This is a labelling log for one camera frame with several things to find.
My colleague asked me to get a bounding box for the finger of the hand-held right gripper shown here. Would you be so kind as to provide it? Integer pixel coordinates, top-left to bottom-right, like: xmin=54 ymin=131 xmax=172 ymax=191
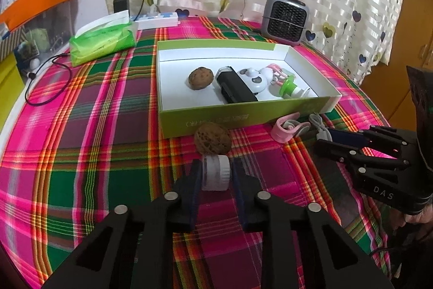
xmin=313 ymin=139 xmax=411 ymax=172
xmin=327 ymin=126 xmax=417 ymax=159

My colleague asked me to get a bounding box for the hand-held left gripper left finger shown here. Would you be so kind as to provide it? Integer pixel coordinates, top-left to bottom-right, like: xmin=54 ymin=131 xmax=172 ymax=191
xmin=41 ymin=158 xmax=204 ymax=289

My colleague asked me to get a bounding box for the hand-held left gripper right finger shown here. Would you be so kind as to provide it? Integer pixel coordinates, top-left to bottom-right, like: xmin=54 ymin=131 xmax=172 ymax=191
xmin=231 ymin=160 xmax=396 ymax=289

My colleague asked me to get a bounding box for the white round jar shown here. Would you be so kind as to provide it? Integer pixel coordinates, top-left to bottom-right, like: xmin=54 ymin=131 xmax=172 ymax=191
xmin=202 ymin=154 xmax=231 ymax=191

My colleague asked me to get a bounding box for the pink clip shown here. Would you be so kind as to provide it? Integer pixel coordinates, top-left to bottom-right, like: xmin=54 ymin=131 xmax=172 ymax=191
xmin=267 ymin=63 xmax=289 ymax=86
xmin=271 ymin=113 xmax=311 ymax=143

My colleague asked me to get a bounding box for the brown walnut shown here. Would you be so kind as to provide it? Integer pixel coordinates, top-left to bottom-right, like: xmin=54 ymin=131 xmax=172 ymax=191
xmin=194 ymin=121 xmax=232 ymax=155
xmin=188 ymin=67 xmax=214 ymax=91

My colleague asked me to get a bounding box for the green white suction holder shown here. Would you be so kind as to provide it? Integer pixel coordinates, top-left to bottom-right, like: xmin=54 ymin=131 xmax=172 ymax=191
xmin=269 ymin=75 xmax=310 ymax=100

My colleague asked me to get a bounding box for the green cardboard box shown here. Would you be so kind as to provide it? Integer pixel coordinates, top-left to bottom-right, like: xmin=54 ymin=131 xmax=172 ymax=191
xmin=156 ymin=39 xmax=342 ymax=138

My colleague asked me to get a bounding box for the black rectangular device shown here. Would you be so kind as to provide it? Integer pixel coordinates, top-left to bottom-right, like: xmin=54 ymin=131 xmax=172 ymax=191
xmin=216 ymin=66 xmax=259 ymax=104

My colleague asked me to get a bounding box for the person's right hand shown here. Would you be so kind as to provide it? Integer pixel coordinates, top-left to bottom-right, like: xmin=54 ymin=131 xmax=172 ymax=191
xmin=401 ymin=204 xmax=433 ymax=226

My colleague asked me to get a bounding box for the orange wooden cabinet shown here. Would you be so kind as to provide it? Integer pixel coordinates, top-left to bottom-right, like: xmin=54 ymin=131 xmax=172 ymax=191
xmin=359 ymin=0 xmax=433 ymax=131

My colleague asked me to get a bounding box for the white black round toy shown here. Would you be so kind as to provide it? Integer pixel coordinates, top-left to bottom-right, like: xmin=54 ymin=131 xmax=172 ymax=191
xmin=237 ymin=67 xmax=269 ymax=95

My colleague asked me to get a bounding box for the plaid tablecloth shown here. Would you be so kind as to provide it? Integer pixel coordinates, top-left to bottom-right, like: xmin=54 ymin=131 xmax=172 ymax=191
xmin=0 ymin=15 xmax=393 ymax=289

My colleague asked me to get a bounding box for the small grey heater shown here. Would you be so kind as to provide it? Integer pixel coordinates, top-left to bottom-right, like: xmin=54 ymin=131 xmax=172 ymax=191
xmin=261 ymin=0 xmax=312 ymax=46

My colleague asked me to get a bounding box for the green tissue pack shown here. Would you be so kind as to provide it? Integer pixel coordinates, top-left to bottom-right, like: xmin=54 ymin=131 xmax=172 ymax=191
xmin=69 ymin=9 xmax=139 ymax=67

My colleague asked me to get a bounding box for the white power strip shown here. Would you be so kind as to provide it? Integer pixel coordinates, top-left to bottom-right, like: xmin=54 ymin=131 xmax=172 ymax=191
xmin=131 ymin=11 xmax=180 ymax=30

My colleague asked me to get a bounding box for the yellow green box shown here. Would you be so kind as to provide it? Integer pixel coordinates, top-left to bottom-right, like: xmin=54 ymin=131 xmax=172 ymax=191
xmin=0 ymin=54 xmax=25 ymax=134

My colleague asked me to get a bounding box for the orange lid storage bin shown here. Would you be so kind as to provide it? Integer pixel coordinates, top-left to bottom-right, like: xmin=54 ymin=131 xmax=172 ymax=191
xmin=0 ymin=0 xmax=78 ymax=60

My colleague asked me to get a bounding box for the thin black cable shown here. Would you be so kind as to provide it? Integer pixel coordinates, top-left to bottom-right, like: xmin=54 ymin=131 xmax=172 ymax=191
xmin=25 ymin=54 xmax=73 ymax=107

